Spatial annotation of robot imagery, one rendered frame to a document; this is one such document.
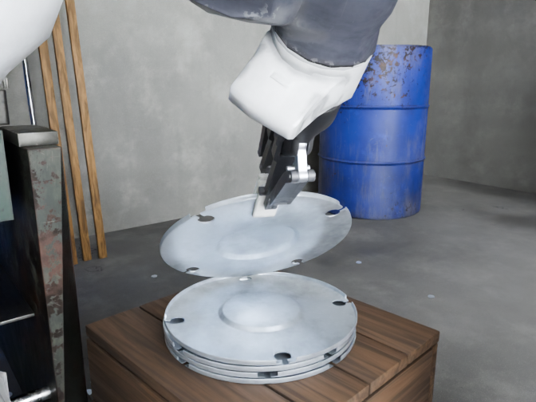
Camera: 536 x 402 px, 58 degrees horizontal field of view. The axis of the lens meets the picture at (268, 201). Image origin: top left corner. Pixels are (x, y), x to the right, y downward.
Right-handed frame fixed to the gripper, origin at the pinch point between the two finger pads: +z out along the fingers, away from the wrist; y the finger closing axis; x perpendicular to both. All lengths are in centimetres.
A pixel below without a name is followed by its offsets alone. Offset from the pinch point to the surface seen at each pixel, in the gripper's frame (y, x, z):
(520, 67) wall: 166, -222, 134
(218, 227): -0.1, 5.3, 7.6
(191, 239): 0.0, 8.8, 10.9
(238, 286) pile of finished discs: -1.4, 0.1, 27.2
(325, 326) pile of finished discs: -13.2, -9.2, 15.3
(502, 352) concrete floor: -12, -77, 69
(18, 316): 2, 38, 41
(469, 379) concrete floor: -18, -61, 63
